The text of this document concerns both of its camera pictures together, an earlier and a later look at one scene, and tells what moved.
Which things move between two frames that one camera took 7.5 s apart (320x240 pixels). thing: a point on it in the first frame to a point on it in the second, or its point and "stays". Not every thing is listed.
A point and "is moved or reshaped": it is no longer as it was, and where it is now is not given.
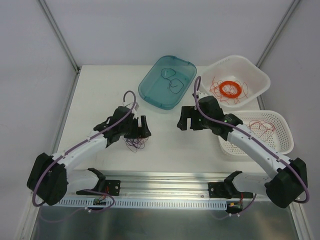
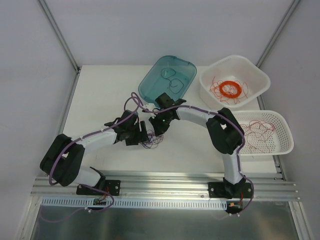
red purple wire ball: (134, 144) is moved or reshaped
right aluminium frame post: (293, 6) stays
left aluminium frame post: (60, 36) stays
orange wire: (229, 91) stays
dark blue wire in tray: (170, 84) stays
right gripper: (192, 119) to (158, 123)
